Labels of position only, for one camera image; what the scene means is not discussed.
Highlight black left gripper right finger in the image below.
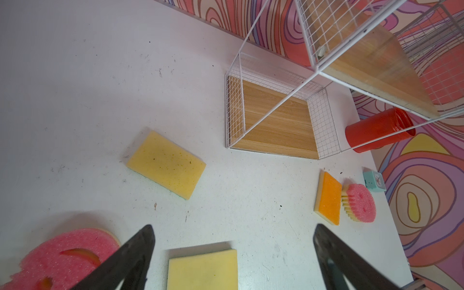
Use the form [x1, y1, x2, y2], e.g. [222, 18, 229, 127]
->
[313, 224, 399, 290]

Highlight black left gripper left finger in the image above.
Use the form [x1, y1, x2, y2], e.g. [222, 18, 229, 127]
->
[73, 224, 155, 290]

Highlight white wire wooden shelf rack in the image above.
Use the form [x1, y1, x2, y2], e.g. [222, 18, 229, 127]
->
[225, 1, 464, 160]

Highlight pink smiley sponge right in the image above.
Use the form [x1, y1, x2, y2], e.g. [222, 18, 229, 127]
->
[341, 184, 377, 223]

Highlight red ribbed metal bucket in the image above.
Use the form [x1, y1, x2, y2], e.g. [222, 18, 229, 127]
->
[345, 108, 416, 153]

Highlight pink smiley sponge left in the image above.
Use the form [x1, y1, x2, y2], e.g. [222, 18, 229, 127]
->
[1, 228, 120, 290]

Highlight yellow green sponge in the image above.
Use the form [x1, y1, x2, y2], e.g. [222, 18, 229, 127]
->
[167, 249, 239, 290]
[127, 131, 206, 200]

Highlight pink smiley sponge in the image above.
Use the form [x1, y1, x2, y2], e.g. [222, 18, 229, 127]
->
[1, 228, 120, 290]
[341, 184, 377, 223]

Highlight small mint alarm clock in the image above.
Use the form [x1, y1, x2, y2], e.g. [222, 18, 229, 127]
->
[363, 170, 386, 192]

